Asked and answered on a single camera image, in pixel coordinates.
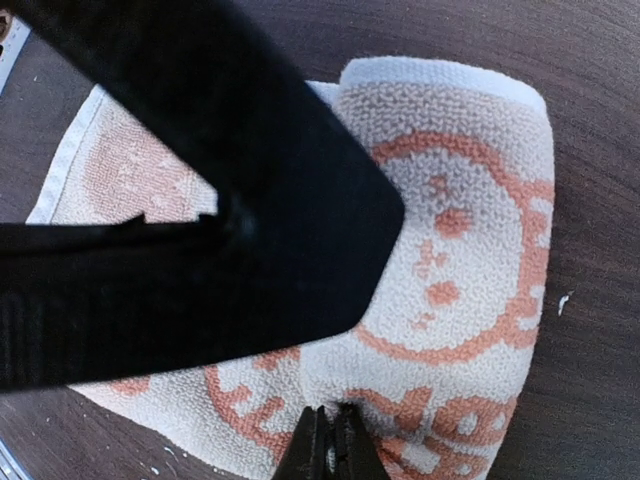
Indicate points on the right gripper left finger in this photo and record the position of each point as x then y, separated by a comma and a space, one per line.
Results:
306, 455

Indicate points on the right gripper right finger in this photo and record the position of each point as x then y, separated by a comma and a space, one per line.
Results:
355, 453

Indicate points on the orange bunny pattern towel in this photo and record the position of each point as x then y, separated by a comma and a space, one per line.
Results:
439, 360

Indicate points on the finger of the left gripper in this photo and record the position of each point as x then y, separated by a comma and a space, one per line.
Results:
306, 221

